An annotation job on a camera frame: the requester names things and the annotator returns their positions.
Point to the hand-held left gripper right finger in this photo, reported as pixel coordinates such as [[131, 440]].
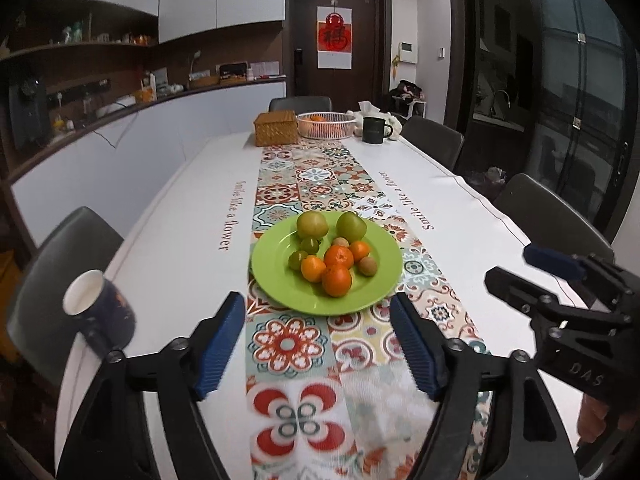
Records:
[[417, 345]]

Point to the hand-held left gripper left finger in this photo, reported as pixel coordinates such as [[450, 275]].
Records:
[[222, 345]]

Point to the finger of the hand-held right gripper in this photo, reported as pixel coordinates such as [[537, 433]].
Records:
[[515, 287], [550, 259]]

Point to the green plate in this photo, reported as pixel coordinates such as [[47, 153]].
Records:
[[372, 295]]

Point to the small brown round fruit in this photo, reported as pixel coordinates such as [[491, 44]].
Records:
[[340, 242], [366, 265]]

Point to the orange mandarin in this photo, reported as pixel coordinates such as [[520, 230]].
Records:
[[359, 251], [336, 281], [339, 256], [312, 268]]

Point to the small green fruit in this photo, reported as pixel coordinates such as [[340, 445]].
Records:
[[297, 260], [310, 246]]

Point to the person's right hand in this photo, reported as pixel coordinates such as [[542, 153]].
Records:
[[595, 420]]

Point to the grey dining chair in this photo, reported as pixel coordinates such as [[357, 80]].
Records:
[[300, 104], [545, 220], [50, 270], [435, 137]]

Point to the patterned table runner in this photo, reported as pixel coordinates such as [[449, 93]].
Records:
[[290, 345]]

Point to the dark blue mug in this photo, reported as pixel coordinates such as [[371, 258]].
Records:
[[100, 315]]

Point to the large green apple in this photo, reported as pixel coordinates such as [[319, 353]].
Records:
[[312, 223], [351, 226]]

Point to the glass sliding door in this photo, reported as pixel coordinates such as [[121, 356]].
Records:
[[575, 100]]

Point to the dark green mug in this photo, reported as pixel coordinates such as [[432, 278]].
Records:
[[374, 130]]

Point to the white lower cabinets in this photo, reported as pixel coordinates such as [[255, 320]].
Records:
[[150, 145]]

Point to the dark bag on white stool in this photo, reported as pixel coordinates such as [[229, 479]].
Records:
[[407, 91]]

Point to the woven wicker box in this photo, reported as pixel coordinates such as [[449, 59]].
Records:
[[276, 130]]

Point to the white crumpled bag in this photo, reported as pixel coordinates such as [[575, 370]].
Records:
[[370, 108]]

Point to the white intercom panel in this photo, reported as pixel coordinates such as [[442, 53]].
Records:
[[407, 53]]

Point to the orange juice carton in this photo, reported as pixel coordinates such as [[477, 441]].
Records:
[[147, 91]]

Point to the black box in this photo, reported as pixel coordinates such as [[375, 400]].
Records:
[[233, 71]]

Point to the dark brown door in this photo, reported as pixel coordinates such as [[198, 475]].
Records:
[[370, 35]]

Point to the black wall appliance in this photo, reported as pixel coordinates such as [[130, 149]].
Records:
[[27, 110]]

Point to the red and white wall poster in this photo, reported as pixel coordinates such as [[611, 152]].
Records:
[[335, 35]]

